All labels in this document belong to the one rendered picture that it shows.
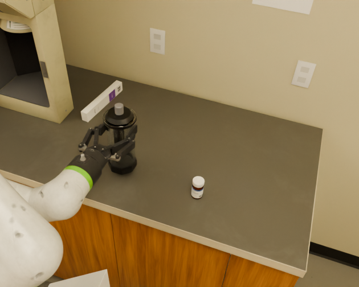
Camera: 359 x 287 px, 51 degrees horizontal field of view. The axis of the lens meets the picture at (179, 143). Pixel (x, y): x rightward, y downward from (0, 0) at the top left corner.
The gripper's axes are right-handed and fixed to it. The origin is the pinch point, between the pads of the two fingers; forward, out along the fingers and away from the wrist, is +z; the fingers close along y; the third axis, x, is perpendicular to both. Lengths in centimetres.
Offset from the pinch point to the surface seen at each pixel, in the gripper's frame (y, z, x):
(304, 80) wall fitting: -55, 56, -4
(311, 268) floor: -91, 58, 110
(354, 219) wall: -101, 64, 69
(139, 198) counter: -10.7, -7.3, 22.0
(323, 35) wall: -57, 54, -24
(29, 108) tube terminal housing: 49, 15, 16
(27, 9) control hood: 35.2, 7.3, -30.3
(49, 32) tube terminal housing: 35.1, 17.1, -19.3
